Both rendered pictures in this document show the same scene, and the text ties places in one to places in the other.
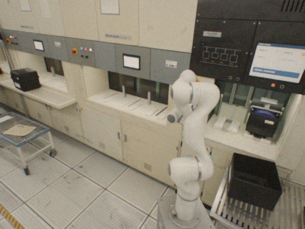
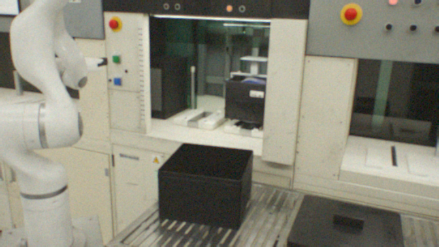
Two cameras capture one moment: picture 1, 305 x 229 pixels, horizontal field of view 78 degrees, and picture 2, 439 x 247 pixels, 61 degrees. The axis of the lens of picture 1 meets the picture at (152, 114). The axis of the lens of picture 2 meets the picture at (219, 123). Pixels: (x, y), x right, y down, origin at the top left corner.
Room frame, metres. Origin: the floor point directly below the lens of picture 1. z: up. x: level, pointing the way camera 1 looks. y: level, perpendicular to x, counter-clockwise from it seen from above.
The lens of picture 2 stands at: (-0.26, -0.53, 1.43)
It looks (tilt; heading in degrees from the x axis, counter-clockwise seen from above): 17 degrees down; 351
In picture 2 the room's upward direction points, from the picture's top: 2 degrees clockwise
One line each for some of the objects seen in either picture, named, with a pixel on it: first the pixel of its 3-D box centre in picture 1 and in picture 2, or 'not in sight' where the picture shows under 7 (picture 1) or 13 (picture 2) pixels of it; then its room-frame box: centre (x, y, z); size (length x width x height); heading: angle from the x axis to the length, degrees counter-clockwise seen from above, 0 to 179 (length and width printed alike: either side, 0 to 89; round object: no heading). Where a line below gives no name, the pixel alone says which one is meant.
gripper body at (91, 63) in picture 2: not in sight; (85, 65); (1.28, -0.23, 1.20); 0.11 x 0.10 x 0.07; 149
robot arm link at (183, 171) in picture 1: (184, 177); (26, 148); (0.72, -0.18, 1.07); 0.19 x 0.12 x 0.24; 96
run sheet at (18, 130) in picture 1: (20, 130); not in sight; (1.99, 1.69, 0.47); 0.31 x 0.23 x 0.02; 81
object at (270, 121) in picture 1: (263, 117); (253, 91); (1.43, -0.96, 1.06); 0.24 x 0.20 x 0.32; 59
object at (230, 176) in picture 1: (251, 179); (208, 181); (0.92, -0.69, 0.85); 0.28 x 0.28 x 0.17; 69
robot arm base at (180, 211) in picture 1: (186, 202); (48, 218); (0.72, -0.21, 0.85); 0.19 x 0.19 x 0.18
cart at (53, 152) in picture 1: (20, 138); not in sight; (2.10, 1.83, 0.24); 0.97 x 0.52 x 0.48; 62
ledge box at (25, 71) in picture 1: (25, 79); not in sight; (2.60, 1.86, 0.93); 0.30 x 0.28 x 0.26; 56
